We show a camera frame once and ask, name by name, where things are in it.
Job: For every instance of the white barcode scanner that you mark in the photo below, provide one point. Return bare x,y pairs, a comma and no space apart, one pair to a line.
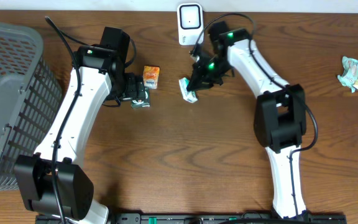
190,23

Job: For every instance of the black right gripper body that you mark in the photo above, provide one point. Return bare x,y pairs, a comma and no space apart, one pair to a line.
211,67

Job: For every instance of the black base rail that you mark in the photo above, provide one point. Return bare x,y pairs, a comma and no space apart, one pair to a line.
250,217

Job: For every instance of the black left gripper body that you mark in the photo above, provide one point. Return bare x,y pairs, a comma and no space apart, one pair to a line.
139,91

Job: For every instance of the orange tissue pack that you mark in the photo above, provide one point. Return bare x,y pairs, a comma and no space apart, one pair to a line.
150,76

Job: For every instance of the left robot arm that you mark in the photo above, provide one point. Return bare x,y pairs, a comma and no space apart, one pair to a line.
52,181

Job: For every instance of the green tissue pack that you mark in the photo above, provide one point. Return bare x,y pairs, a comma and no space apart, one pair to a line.
189,96

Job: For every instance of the mint green pouch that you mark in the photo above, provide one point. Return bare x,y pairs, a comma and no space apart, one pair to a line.
350,74

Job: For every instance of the grey plastic shopping basket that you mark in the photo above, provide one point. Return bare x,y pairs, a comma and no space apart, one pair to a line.
30,97

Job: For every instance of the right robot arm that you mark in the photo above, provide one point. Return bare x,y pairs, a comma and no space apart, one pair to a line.
279,120

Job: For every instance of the dark green round-logo packet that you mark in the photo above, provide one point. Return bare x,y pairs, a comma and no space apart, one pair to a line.
143,103

